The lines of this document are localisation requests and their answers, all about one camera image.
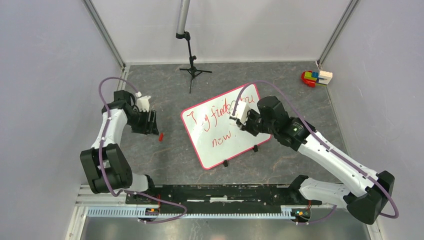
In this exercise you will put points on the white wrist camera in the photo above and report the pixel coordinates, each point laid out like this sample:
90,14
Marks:
239,112
142,102

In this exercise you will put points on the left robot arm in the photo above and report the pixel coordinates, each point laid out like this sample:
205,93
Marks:
104,163

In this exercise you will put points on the grey metal pole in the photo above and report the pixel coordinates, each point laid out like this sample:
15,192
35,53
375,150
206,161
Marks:
182,18

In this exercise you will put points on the pink-framed whiteboard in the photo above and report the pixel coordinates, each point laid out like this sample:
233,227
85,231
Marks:
214,136

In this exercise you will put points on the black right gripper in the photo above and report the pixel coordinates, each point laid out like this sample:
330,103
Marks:
247,127

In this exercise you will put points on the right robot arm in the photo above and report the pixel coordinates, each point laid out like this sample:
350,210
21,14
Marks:
362,191

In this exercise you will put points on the black camera tripod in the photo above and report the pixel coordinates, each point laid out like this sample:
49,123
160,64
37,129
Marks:
192,70

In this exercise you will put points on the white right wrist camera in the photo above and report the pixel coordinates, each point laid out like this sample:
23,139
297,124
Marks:
239,112

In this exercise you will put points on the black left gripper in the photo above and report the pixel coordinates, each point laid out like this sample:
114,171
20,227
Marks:
144,128

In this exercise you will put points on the red marker cap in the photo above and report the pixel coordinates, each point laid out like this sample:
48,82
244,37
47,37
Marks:
161,136

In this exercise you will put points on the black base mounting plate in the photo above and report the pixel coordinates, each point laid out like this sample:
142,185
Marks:
223,198

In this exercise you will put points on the colourful toy block stack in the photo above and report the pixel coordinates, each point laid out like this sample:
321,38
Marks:
313,78

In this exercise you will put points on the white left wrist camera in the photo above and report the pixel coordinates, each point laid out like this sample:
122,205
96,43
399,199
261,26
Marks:
142,102

